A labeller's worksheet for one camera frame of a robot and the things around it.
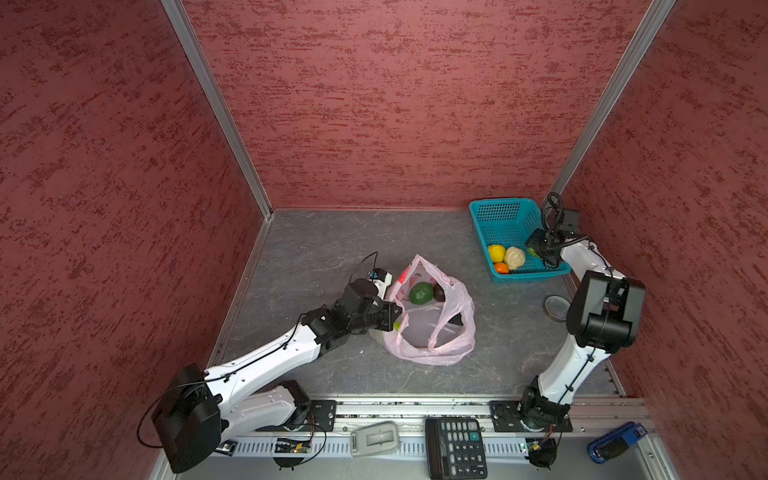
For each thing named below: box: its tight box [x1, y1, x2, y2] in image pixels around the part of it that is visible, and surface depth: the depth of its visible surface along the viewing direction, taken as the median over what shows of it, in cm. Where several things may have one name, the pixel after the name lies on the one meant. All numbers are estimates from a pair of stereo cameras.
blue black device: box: [588, 422, 648, 464], surface depth 71 cm
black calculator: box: [425, 417, 488, 480], surface depth 69 cm
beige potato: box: [504, 246, 526, 270], surface depth 102 cm
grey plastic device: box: [350, 421, 399, 457], surface depth 70 cm
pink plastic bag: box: [370, 254, 476, 366], surface depth 77 cm
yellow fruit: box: [488, 244, 506, 263], surface depth 103 cm
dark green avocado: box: [410, 282, 434, 305], surface depth 94 cm
